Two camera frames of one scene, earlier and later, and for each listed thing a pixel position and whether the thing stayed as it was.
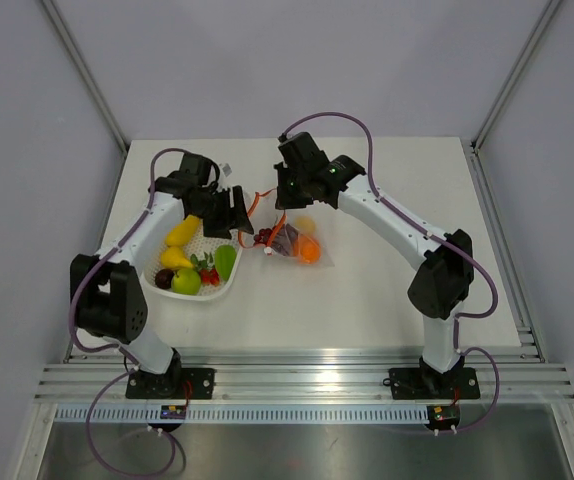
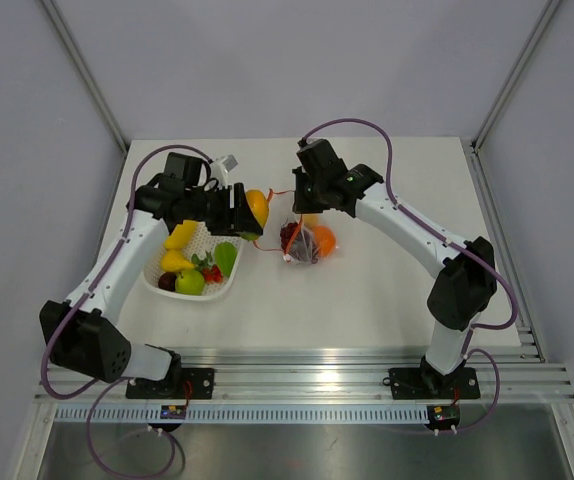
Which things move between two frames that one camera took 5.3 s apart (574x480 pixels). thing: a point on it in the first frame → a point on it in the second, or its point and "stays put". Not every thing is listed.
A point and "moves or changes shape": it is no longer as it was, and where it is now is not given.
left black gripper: (231, 217) stays put
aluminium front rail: (306, 376) stays put
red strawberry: (209, 276) stays put
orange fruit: (306, 249) → (325, 240)
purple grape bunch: (284, 241) moves or changes shape
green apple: (187, 282) stays put
